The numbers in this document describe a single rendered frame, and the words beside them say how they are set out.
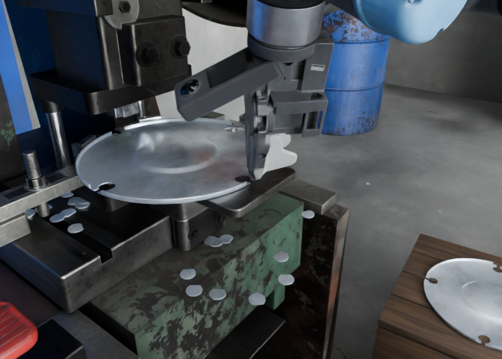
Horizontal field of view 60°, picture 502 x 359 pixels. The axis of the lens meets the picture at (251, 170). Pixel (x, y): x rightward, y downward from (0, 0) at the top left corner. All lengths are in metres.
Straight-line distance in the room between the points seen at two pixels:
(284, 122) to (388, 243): 1.40
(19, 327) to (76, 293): 0.17
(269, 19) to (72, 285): 0.40
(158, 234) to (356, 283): 1.08
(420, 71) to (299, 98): 3.51
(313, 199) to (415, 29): 0.54
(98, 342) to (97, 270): 0.09
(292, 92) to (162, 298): 0.32
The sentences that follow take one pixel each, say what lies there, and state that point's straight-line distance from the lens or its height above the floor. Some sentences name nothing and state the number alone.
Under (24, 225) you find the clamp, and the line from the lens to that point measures 0.68.
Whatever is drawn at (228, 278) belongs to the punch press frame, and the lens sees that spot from 0.69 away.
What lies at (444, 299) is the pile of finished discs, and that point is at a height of 0.35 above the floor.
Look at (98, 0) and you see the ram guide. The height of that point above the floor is 1.01.
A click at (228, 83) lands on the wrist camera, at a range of 0.46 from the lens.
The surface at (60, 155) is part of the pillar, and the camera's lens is 0.78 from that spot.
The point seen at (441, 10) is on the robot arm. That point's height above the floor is 1.02.
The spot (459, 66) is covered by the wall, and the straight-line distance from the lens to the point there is 3.89.
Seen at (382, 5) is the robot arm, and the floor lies 1.03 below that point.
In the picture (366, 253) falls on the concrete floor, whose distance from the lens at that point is 1.79.
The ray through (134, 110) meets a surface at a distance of 0.73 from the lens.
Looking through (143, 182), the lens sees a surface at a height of 0.78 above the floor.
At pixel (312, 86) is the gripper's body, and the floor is 0.93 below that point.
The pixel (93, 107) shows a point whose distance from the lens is 0.63.
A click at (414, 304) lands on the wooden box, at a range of 1.09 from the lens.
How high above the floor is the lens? 1.06
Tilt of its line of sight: 27 degrees down
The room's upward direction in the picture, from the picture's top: straight up
